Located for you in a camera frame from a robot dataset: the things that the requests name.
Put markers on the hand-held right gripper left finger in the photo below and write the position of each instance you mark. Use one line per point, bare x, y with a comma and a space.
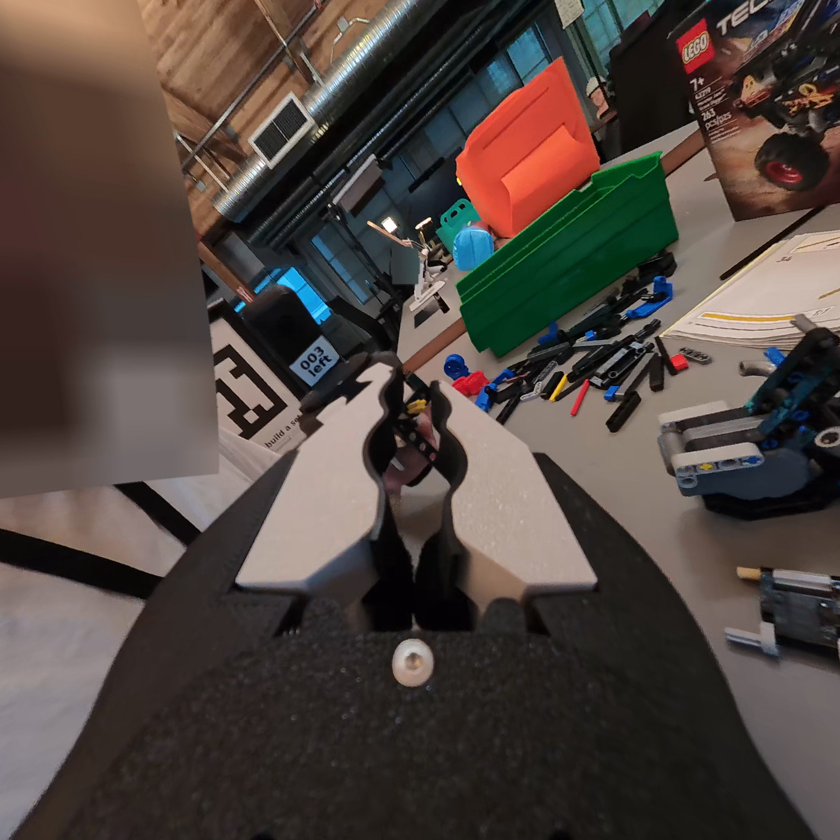
315, 512

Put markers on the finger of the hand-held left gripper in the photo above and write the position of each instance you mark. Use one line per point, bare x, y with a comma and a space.
375, 365

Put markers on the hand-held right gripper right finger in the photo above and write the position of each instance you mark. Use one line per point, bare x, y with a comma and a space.
518, 518

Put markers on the black lego beam yellow axle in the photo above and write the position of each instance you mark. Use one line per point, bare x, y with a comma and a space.
412, 436

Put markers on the partly built lego truck chassis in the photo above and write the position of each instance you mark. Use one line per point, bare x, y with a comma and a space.
741, 453

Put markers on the small black lego sub-assembly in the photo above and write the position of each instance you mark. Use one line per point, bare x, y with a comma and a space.
797, 613

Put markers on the pile of large lego pieces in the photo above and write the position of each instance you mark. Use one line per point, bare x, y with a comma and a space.
590, 361

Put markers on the lego instruction booklet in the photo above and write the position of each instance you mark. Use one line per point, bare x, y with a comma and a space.
768, 295

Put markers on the lego set box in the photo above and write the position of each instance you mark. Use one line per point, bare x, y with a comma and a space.
768, 98

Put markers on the person's left hand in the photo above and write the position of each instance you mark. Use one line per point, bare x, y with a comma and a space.
403, 478

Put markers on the framed black-white marker sign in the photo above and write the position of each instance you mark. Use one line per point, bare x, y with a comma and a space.
243, 394

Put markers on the white desk lamp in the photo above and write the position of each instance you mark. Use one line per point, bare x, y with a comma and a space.
426, 269

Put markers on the blue round bag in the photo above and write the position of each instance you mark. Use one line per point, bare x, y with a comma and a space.
474, 248

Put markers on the teal plastic container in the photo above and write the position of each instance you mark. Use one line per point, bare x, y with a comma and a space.
456, 220

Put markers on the white vent grille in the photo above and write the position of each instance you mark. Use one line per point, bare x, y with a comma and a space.
281, 131

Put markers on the green plastic bin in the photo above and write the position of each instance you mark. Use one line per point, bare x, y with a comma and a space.
571, 262

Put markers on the orange plastic bin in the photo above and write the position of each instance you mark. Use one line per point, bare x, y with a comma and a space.
525, 151

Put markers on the black tape strip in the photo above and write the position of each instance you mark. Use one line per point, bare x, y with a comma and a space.
774, 241

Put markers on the silver ventilation duct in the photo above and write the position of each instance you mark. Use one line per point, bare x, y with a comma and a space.
341, 92

